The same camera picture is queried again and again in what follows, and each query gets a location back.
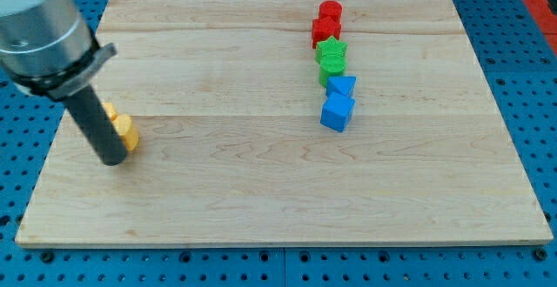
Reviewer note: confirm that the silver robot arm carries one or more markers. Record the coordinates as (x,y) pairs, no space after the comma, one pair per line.
(48,49)

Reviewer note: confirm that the blue cube block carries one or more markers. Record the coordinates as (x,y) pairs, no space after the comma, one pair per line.
(337,111)

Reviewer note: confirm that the blue triangle block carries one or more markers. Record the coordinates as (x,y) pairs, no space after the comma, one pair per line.
(343,85)

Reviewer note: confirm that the light wooden board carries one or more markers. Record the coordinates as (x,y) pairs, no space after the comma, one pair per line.
(226,98)

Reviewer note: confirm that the green cylinder block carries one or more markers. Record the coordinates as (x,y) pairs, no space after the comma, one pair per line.
(331,66)

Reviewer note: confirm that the green star block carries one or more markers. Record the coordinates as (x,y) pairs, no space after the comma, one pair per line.
(331,47)

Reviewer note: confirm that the red star block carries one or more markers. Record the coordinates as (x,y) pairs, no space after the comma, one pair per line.
(323,28)

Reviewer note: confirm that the red cylinder block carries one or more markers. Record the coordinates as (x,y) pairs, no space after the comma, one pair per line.
(332,9)

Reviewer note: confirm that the yellow cylinder block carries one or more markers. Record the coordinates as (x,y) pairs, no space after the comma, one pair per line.
(127,131)

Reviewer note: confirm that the yellow block behind rod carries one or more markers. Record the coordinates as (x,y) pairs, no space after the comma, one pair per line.
(110,110)

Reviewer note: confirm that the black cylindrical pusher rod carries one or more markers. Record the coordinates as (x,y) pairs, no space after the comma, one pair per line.
(91,118)

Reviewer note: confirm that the red strip at edge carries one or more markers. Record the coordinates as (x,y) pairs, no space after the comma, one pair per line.
(537,4)

